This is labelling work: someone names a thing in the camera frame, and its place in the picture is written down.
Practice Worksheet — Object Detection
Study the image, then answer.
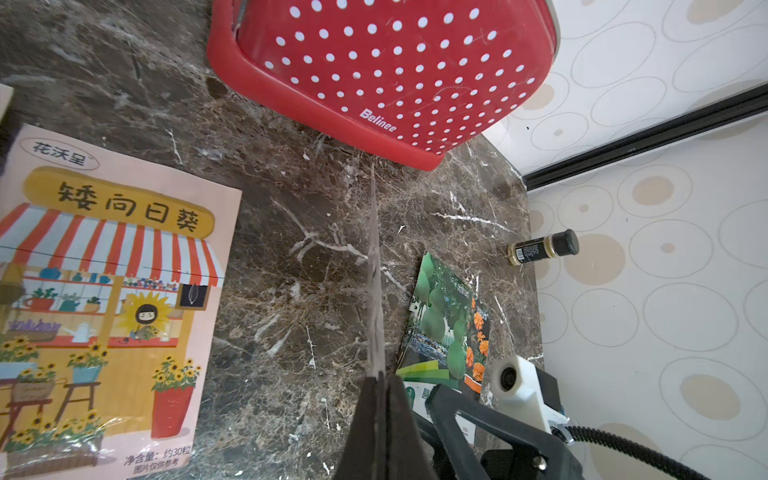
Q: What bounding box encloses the orange flower seed packet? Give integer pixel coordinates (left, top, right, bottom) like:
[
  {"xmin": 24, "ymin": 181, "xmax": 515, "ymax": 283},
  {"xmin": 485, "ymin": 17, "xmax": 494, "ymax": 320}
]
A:
[{"xmin": 464, "ymin": 298, "xmax": 491, "ymax": 395}]

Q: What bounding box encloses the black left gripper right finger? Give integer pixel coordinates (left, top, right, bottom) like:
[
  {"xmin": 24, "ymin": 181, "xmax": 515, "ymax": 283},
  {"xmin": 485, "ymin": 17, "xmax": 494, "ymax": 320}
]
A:
[{"xmin": 385, "ymin": 374, "xmax": 436, "ymax": 480}]

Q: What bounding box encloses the green pea seed packet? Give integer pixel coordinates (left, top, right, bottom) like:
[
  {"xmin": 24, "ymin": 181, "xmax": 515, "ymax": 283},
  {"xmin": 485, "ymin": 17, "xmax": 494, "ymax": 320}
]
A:
[{"xmin": 367, "ymin": 165, "xmax": 386, "ymax": 378}]

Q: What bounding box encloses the red polka dot toaster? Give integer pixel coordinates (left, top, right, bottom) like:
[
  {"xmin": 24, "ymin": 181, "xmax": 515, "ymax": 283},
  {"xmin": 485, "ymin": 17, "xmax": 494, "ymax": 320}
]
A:
[{"xmin": 207, "ymin": 0, "xmax": 560, "ymax": 171}]

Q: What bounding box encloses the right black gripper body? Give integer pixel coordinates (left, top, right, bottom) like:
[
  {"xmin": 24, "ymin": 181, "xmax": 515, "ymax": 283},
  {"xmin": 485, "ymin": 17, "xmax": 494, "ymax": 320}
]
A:
[{"xmin": 417, "ymin": 385, "xmax": 583, "ymax": 480}]

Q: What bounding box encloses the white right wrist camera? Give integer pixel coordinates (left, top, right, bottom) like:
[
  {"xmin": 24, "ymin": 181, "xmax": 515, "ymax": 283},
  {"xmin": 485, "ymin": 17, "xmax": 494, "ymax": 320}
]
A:
[{"xmin": 490, "ymin": 355, "xmax": 570, "ymax": 433}]

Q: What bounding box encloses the white green-text seed packet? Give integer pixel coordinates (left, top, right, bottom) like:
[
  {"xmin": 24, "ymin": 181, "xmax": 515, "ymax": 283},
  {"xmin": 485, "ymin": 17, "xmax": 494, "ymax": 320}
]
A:
[{"xmin": 396, "ymin": 253, "xmax": 484, "ymax": 422}]

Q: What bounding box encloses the black right corner post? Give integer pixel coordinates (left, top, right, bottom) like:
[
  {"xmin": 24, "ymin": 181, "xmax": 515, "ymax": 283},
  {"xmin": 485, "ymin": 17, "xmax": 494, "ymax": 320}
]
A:
[{"xmin": 523, "ymin": 84, "xmax": 767, "ymax": 191}]

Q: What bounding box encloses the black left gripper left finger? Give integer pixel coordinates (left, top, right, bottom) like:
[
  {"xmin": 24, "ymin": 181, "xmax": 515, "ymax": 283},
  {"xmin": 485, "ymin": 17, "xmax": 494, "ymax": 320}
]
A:
[{"xmin": 334, "ymin": 372, "xmax": 387, "ymax": 480}]

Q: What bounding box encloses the small dark spice bottle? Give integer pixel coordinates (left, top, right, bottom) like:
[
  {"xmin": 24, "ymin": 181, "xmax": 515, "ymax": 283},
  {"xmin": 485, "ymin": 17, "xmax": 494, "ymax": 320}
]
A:
[{"xmin": 506, "ymin": 229, "xmax": 580, "ymax": 266}]

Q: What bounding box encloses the white orange-text seed packet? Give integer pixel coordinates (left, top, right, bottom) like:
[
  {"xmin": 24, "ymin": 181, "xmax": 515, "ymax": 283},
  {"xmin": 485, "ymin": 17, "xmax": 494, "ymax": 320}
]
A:
[{"xmin": 1, "ymin": 125, "xmax": 241, "ymax": 479}]

